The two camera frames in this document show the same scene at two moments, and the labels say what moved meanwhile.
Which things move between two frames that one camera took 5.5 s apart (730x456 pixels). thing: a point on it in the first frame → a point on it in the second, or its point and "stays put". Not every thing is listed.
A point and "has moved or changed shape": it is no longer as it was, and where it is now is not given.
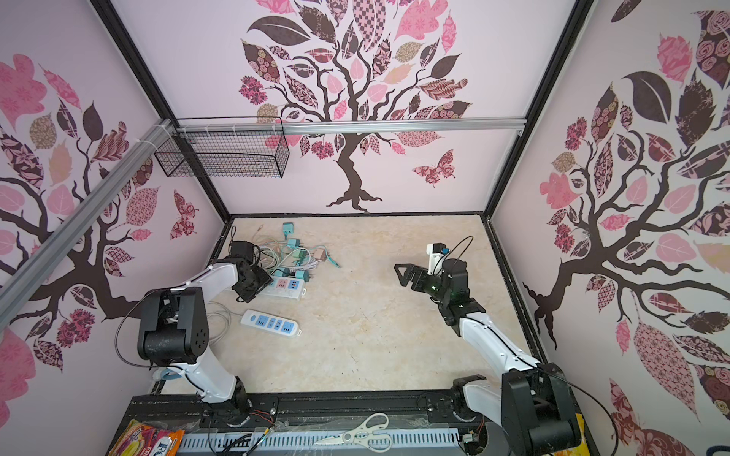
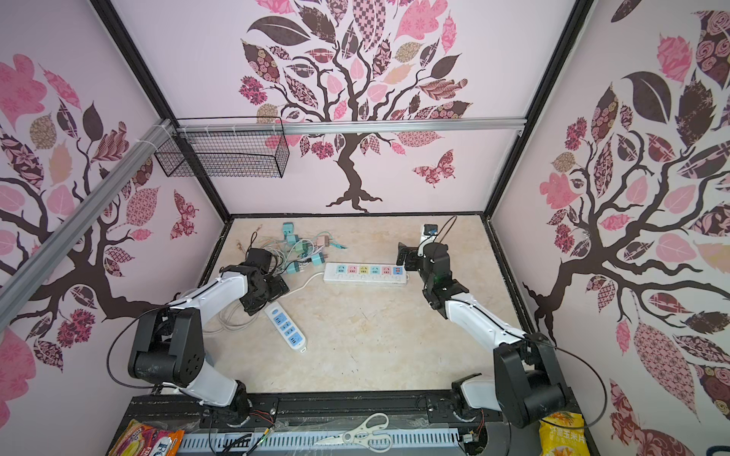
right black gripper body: x=432 y=285 → x=413 y=261
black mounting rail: x=432 y=411 stays put
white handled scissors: x=370 y=431 stays put
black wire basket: x=255 y=146 stays put
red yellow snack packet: x=139 y=439 stays put
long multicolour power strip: x=284 y=287 has moved or changed shape
